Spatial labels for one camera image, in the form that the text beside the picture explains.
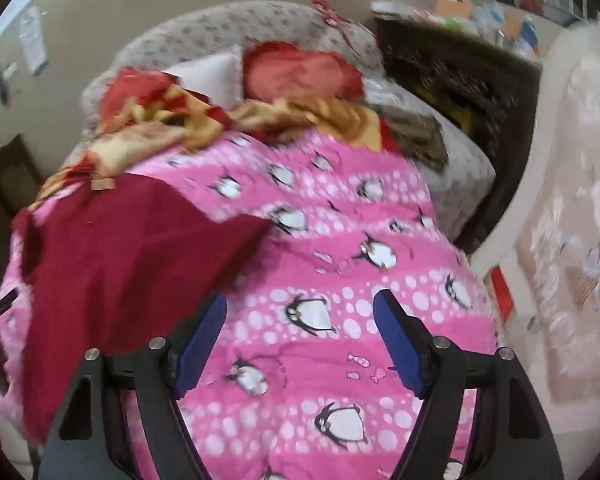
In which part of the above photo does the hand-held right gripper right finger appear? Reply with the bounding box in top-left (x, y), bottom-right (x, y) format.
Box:
top-left (372, 289), bottom-right (566, 480)

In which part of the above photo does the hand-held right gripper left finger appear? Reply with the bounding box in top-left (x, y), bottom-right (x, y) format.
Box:
top-left (32, 292), bottom-right (229, 480)

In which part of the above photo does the maroon knit sweater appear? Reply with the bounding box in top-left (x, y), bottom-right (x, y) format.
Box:
top-left (11, 172), bottom-right (273, 443)

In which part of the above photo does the red box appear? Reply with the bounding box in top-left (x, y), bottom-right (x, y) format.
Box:
top-left (485, 267), bottom-right (513, 321)

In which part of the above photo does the pink penguin print blanket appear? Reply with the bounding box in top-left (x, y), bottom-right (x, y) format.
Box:
top-left (0, 127), bottom-right (503, 480)

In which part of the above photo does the dark green cloth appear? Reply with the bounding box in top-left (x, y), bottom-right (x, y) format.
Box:
top-left (380, 105), bottom-right (448, 171)

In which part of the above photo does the beige floral cloth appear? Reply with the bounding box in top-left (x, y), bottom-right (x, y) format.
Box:
top-left (515, 25), bottom-right (600, 431)

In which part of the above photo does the red and gold quilt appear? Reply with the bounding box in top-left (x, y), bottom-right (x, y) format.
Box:
top-left (35, 70), bottom-right (401, 196)

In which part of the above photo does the dark wooden table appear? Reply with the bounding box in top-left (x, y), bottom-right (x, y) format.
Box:
top-left (0, 135), bottom-right (46, 271)

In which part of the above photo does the white pillow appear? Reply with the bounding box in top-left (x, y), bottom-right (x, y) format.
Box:
top-left (162, 45), bottom-right (246, 108)

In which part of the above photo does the dark wooden cabinet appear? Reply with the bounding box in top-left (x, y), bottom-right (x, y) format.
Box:
top-left (375, 17), bottom-right (543, 256)

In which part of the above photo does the red pillow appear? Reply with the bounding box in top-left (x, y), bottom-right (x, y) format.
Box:
top-left (242, 41), bottom-right (366, 103)

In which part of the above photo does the red patterned cloth decoration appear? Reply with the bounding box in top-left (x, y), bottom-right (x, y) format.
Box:
top-left (312, 0), bottom-right (361, 36)

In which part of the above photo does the pile of colourful packets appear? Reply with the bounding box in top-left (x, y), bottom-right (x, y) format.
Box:
top-left (372, 0), bottom-right (543, 61)

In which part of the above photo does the dark wall hanging object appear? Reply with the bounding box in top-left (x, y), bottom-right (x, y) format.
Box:
top-left (0, 55), bottom-right (18, 106)

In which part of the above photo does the white wall notice paper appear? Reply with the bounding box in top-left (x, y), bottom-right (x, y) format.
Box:
top-left (19, 7), bottom-right (51, 76)

